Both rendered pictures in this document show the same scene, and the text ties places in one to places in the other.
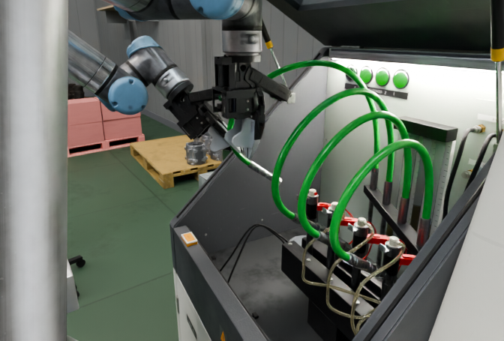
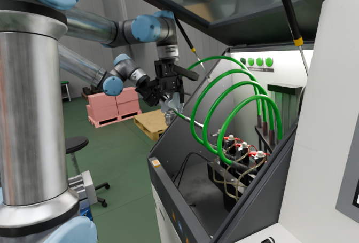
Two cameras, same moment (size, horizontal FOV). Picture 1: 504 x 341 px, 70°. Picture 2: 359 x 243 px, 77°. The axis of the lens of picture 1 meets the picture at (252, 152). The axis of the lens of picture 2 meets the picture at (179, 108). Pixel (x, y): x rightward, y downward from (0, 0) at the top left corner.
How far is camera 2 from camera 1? 0.16 m
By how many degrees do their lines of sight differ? 8
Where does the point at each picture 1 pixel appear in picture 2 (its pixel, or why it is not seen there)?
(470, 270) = (296, 164)
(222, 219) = (176, 152)
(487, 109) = not seen: hidden behind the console
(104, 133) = (118, 111)
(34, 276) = (49, 155)
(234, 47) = (162, 55)
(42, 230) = (51, 137)
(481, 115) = not seen: hidden behind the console
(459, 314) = (293, 190)
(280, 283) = (210, 187)
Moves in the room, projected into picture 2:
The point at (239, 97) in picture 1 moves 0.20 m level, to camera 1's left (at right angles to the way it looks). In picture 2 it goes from (168, 81) to (114, 86)
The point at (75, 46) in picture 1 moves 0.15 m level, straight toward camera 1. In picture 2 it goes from (84, 64) to (81, 65)
